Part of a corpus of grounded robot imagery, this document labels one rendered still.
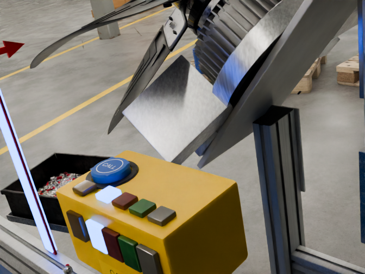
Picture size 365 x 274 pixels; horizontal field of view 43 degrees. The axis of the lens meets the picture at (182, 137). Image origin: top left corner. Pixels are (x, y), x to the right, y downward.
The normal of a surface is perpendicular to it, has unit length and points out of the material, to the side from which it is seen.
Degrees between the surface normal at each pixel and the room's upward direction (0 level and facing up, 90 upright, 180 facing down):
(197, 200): 0
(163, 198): 0
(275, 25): 56
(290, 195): 90
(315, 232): 0
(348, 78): 91
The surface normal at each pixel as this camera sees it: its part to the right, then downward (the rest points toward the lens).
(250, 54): -0.50, 0.15
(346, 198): -0.18, -0.90
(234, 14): -0.38, -0.08
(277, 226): -0.67, 0.41
